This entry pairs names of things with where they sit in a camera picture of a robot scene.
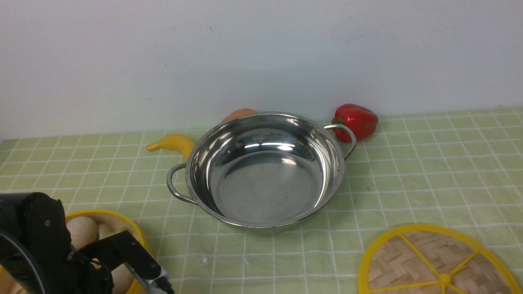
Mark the orange toy fruit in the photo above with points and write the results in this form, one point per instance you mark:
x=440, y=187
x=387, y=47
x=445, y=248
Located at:
x=238, y=113

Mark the green crescent dumpling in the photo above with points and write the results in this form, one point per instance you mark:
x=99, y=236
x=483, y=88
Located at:
x=104, y=231

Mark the stainless steel pot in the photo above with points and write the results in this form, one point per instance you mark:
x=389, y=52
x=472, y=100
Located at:
x=265, y=170

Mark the white round bun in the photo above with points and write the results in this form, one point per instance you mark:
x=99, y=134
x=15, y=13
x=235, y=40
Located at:
x=122, y=279
x=83, y=231

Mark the yellow rimmed bamboo steamer basket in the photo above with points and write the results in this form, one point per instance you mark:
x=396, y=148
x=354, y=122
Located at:
x=113, y=219

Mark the yellow toy banana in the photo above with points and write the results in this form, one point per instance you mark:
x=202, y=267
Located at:
x=180, y=143

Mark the red toy bell pepper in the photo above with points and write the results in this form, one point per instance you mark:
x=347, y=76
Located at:
x=362, y=121

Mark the yellow rimmed woven steamer lid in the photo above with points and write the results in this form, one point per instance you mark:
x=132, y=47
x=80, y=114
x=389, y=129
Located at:
x=430, y=259

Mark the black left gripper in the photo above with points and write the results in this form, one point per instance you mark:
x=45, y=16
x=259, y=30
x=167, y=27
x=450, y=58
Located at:
x=36, y=251

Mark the green checkered tablecloth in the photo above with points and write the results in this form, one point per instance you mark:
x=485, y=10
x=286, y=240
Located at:
x=461, y=170

